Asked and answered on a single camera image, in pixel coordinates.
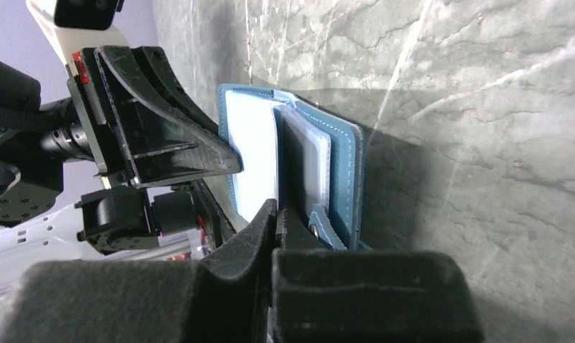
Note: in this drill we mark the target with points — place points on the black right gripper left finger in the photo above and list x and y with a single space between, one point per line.
221 298

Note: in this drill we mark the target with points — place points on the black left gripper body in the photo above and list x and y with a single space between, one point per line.
37 140

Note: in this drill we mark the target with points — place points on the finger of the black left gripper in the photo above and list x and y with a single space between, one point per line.
155 66
155 164

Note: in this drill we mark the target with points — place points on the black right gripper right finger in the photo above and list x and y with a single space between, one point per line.
322 295

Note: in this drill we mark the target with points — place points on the blue leather card holder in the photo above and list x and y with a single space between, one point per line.
249 121

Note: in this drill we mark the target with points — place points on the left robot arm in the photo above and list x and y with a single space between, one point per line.
51 236

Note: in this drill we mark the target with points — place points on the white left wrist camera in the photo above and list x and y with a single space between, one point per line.
66 41

